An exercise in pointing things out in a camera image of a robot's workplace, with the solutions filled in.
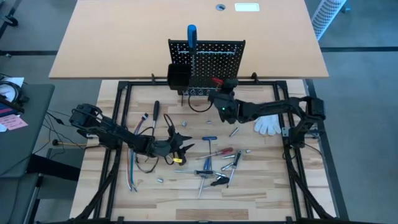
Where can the black pegboard bin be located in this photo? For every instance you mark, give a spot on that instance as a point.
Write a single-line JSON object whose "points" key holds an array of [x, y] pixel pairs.
{"points": [[178, 76]]}

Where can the black metal pegboard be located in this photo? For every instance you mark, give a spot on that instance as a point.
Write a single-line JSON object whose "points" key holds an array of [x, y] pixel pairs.
{"points": [[217, 65]]}

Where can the white desk plate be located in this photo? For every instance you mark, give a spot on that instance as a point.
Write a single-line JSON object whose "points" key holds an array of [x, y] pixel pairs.
{"points": [[247, 7]]}

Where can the white work glove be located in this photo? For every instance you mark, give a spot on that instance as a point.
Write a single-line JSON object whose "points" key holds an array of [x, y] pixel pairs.
{"points": [[267, 124]]}

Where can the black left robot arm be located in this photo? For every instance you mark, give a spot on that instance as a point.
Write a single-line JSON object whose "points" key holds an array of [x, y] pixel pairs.
{"points": [[105, 127]]}

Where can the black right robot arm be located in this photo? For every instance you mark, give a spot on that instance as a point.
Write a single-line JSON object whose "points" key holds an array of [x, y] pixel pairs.
{"points": [[273, 109]]}

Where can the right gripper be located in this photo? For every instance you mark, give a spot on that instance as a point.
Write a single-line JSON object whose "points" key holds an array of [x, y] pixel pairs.
{"points": [[227, 109]]}

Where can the grey desk grommet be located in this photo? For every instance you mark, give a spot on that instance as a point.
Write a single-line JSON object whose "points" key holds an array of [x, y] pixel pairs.
{"points": [[220, 7]]}

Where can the black aluminium table frame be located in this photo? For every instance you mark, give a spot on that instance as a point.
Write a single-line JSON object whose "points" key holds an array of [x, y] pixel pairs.
{"points": [[143, 83]]}

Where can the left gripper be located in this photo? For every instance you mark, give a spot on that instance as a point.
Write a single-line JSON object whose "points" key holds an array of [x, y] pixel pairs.
{"points": [[163, 146]]}

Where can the dark grey side desk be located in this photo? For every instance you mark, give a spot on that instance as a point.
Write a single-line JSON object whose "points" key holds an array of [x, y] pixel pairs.
{"points": [[28, 140]]}

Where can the grey black nut driver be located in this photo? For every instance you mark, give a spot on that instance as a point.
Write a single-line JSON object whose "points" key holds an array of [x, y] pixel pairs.
{"points": [[203, 172]]}

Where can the yellow rod black knob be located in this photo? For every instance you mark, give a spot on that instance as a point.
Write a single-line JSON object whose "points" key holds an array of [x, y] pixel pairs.
{"points": [[55, 142]]}

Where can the tan wooden desk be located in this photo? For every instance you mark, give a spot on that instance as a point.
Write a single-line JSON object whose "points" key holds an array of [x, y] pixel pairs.
{"points": [[109, 37]]}

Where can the white paper sheet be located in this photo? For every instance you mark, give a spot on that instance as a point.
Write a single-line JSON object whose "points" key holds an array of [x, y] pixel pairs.
{"points": [[15, 81]]}

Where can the black chair base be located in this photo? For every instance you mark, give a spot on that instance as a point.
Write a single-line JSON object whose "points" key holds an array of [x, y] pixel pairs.
{"points": [[12, 21]]}

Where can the pink sticky note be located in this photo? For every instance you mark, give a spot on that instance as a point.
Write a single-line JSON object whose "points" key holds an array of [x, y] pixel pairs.
{"points": [[14, 122]]}

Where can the black desk foot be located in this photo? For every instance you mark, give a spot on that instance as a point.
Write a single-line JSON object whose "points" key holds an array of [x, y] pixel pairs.
{"points": [[53, 168]]}

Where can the white perforated panel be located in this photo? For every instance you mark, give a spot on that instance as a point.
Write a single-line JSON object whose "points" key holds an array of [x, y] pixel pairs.
{"points": [[326, 15]]}

